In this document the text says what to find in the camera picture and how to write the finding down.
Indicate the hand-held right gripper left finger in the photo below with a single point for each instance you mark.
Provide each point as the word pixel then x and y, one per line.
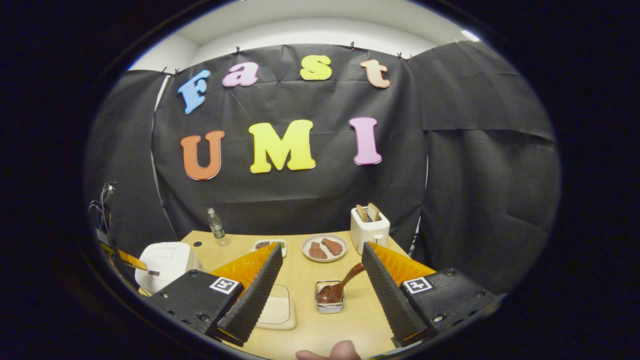
pixel 252 295

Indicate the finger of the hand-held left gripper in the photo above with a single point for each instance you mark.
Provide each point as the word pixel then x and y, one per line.
pixel 131 260

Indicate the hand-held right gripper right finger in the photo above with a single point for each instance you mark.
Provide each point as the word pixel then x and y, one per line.
pixel 387 295

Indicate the clear rice container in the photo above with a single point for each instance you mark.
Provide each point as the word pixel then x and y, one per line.
pixel 277 310

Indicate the white rice cooker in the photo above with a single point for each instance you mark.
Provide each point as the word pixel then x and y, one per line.
pixel 167 262

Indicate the brown wooden spoon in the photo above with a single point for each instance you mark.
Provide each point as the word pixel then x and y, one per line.
pixel 332 292

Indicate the white divided dish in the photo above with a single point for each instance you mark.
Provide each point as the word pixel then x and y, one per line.
pixel 265 244

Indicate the white toaster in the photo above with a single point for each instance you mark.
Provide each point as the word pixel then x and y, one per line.
pixel 370 237

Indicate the white round plate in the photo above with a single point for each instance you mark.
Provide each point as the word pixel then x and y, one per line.
pixel 325 257

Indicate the brown meat piece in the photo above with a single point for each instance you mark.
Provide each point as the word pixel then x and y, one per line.
pixel 317 250
pixel 333 246

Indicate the clear plastic water bottle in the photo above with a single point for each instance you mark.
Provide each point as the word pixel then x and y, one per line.
pixel 216 230

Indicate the toast bread slice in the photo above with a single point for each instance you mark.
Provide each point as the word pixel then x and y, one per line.
pixel 361 213
pixel 374 211

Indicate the black backdrop cloth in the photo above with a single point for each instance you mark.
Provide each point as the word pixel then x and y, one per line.
pixel 320 200

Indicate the small ceiling light panel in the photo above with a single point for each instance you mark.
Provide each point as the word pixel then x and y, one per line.
pixel 470 36

